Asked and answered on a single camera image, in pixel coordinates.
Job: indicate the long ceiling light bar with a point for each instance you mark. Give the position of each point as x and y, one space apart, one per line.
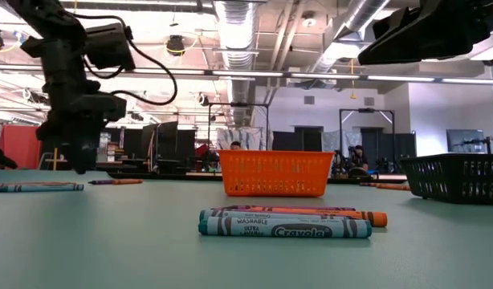
250 73

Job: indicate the black metal table frame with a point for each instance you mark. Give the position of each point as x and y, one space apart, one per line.
170 175

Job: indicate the teal crayon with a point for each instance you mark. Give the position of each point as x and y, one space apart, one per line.
230 214
286 229
37 188

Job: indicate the red partition panel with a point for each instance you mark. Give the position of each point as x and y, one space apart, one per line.
21 146

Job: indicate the wooden desk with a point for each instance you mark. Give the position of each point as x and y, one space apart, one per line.
110 161

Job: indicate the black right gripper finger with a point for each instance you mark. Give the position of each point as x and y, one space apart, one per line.
423 44

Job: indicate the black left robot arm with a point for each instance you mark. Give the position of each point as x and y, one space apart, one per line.
50 24

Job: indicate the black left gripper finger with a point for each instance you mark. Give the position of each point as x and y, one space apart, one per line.
82 154

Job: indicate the stack of boxes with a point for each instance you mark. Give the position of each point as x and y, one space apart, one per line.
110 148

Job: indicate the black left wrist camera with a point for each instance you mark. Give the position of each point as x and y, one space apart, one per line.
110 46

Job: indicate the black computer monitor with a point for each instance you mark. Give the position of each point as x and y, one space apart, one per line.
166 140
465 140

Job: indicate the black round ceiling fixture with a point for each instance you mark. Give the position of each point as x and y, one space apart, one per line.
175 45

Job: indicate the black metal frame stand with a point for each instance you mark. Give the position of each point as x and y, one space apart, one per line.
367 110
238 104

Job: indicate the orange plastic basket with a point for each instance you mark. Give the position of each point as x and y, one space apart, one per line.
276 174

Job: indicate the silver ventilation duct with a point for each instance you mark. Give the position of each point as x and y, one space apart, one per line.
351 24
234 48

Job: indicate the black plastic basket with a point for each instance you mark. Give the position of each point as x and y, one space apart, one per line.
455 178

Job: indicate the silver foil curtain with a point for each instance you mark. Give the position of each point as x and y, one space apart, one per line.
250 138

